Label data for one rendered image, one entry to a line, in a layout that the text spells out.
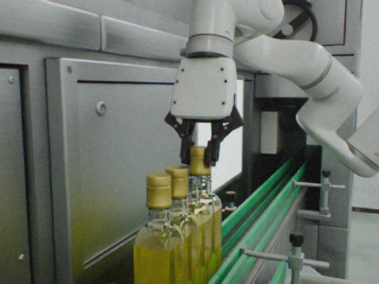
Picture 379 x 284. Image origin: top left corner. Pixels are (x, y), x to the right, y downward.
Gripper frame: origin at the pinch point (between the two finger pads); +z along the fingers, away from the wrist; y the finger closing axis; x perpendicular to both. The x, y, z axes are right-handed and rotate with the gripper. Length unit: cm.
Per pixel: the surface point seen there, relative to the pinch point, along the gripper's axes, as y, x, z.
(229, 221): -5.1, 35.5, 13.1
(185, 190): 0.3, -5.0, 6.1
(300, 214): 5, 83, 12
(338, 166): 15, 101, -7
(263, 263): 3.9, 35.7, 21.6
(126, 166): -14.0, 1.1, 3.2
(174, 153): -14.3, 20.4, -1.2
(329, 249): 13, 109, 25
